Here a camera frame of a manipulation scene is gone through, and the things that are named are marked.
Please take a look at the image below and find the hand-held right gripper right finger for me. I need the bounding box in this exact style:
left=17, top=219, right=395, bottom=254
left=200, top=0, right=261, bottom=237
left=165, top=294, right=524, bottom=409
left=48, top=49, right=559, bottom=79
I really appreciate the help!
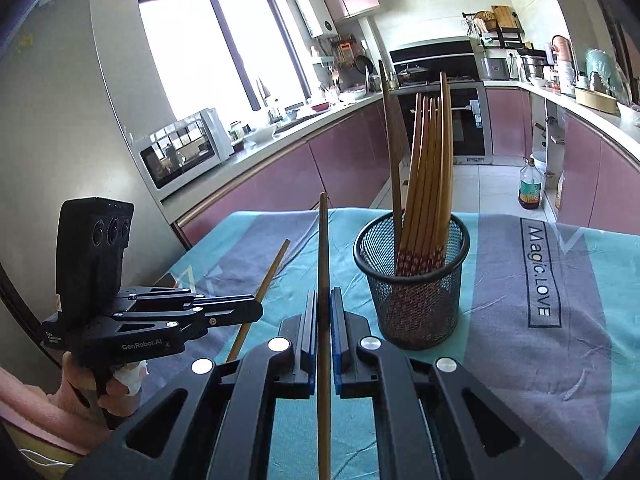
left=330, top=287, right=583, bottom=480

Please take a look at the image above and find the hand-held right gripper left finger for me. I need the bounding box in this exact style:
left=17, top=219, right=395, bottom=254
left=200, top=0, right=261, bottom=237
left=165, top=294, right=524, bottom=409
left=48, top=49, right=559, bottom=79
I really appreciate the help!
left=65, top=287, right=319, bottom=480

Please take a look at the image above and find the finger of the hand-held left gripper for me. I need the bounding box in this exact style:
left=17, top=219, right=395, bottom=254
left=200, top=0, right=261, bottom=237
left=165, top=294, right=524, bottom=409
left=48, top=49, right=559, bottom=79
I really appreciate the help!
left=112, top=303, right=264, bottom=341
left=117, top=287, right=258, bottom=311

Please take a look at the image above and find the black mesh cup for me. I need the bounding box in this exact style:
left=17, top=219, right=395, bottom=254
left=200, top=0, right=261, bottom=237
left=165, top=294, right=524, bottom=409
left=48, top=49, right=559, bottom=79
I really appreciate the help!
left=353, top=211, right=471, bottom=352

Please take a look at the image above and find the bunch of wooden chopsticks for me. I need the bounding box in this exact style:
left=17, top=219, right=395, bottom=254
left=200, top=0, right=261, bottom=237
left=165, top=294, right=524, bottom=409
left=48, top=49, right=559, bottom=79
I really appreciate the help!
left=394, top=72, right=455, bottom=277

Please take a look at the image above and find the person's left forearm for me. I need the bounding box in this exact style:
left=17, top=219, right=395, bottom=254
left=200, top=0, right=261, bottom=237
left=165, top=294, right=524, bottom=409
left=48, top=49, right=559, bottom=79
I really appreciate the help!
left=0, top=367, right=108, bottom=456

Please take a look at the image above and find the person's left hand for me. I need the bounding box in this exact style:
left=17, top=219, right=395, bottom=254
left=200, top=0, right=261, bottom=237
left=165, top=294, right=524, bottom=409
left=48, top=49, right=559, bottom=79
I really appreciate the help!
left=60, top=352, right=150, bottom=418

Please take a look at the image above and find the grey refrigerator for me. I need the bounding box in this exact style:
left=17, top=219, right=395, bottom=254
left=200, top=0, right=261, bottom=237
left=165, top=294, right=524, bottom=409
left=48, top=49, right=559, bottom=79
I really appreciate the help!
left=0, top=0, right=193, bottom=376

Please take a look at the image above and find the white microwave oven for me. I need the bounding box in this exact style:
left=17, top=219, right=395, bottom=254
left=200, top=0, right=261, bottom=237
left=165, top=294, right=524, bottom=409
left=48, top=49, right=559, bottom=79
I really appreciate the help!
left=134, top=107, right=236, bottom=204

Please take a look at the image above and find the blue and purple tablecloth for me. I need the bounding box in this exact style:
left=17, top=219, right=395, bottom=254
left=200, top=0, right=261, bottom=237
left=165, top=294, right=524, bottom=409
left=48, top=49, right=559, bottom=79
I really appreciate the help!
left=135, top=207, right=640, bottom=480

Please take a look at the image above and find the pink lower kitchen cabinet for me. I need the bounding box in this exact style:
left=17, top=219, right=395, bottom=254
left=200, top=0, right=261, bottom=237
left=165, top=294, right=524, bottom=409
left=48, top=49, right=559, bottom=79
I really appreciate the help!
left=552, top=110, right=640, bottom=236
left=172, top=97, right=396, bottom=248
left=485, top=87, right=533, bottom=158

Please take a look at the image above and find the pale yellow garment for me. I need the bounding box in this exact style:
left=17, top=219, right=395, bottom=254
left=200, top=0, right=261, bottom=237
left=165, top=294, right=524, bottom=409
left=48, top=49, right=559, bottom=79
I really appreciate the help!
left=0, top=422, right=83, bottom=473

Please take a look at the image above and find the kitchen window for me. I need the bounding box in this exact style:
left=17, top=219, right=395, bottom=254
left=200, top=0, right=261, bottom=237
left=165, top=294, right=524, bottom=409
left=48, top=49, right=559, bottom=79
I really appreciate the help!
left=137, top=0, right=308, bottom=121

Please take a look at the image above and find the cooking oil bottle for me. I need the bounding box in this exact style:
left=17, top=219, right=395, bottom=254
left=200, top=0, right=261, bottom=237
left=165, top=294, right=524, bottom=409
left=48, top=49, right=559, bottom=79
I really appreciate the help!
left=518, top=156, right=544, bottom=210

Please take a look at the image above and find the black built-in oven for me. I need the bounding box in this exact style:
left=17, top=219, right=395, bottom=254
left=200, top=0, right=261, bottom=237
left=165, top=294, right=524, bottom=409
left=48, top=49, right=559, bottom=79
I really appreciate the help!
left=395, top=82, right=493, bottom=166

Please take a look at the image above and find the pot with glass lid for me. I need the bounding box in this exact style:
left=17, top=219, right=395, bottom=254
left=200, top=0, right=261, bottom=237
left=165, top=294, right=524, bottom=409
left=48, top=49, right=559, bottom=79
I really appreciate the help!
left=397, top=62, right=430, bottom=85

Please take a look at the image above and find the black range hood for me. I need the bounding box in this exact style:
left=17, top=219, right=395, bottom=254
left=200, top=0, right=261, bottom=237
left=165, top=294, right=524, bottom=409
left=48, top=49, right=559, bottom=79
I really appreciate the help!
left=389, top=36, right=478, bottom=83

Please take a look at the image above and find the white water heater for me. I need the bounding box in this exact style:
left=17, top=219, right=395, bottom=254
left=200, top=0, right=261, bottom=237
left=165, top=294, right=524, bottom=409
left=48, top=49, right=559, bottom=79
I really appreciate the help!
left=295, top=0, right=337, bottom=39

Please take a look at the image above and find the silver countertop appliance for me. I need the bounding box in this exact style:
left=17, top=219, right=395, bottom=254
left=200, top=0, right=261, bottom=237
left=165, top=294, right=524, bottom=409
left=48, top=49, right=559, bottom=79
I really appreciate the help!
left=480, top=56, right=511, bottom=82

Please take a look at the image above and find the round beige box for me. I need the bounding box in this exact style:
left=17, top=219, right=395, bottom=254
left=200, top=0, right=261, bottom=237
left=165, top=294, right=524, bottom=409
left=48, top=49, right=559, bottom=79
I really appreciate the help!
left=574, top=86, right=621, bottom=113

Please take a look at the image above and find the bowl with plastic wrap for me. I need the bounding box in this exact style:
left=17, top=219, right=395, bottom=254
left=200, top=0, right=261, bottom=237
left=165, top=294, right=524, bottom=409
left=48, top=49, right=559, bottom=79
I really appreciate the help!
left=617, top=101, right=640, bottom=128

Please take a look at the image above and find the green plastic bag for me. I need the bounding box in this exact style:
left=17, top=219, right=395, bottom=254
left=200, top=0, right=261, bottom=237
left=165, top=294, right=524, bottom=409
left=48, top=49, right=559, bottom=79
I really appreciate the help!
left=585, top=48, right=631, bottom=103

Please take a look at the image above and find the black wall rack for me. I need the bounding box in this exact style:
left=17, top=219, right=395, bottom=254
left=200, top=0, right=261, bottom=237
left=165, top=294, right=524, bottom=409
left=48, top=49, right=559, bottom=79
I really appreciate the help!
left=461, top=6, right=526, bottom=51

